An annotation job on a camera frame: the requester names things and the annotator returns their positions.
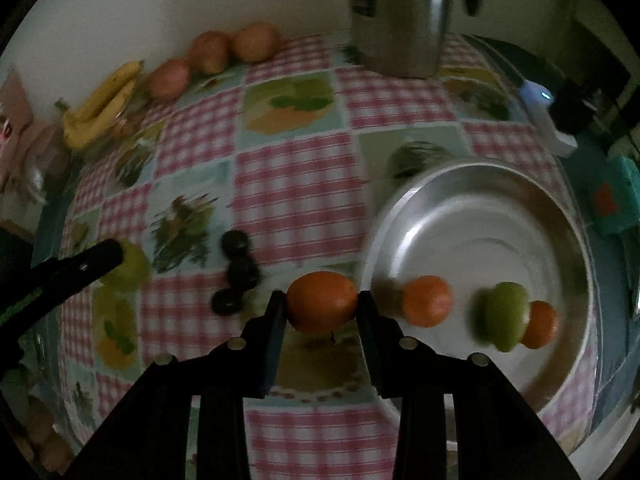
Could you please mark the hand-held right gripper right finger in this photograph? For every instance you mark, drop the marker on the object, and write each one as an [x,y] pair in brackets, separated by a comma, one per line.
[367,340]

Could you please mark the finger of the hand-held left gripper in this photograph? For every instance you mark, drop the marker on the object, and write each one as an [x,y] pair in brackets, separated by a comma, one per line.
[75,270]

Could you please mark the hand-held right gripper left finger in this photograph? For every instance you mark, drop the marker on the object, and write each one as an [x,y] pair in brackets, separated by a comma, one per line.
[277,325]

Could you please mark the orange mandarin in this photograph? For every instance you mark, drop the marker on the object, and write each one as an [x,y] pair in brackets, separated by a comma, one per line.
[427,300]
[542,325]
[321,302]

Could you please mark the dark plum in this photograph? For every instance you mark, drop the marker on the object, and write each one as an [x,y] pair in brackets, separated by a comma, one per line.
[243,272]
[234,242]
[227,302]

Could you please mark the small green jujube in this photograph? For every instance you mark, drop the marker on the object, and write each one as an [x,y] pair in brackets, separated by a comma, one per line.
[132,270]

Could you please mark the large green jujube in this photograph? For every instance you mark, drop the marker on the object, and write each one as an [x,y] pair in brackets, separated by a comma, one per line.
[505,316]

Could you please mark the round stainless steel plate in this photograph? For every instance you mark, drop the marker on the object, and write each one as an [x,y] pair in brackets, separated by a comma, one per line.
[475,225]

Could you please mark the person's left hand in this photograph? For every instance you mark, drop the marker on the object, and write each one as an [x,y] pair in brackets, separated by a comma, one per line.
[47,437]

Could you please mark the pink wrapped flower bouquet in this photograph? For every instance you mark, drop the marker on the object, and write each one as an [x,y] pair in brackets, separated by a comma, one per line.
[20,125]

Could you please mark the red apple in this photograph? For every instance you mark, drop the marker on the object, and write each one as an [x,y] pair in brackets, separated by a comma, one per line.
[169,79]
[256,41]
[210,52]

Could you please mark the teal box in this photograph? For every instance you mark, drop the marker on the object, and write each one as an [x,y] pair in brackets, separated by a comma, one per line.
[612,200]

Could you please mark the white power strip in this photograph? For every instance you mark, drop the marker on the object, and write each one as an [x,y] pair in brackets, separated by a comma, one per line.
[542,115]

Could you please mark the black charger plug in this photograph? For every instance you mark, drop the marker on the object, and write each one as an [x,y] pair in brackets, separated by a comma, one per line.
[575,105]

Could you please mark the stainless steel thermos jug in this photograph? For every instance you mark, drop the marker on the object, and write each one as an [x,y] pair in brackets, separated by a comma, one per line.
[395,20]

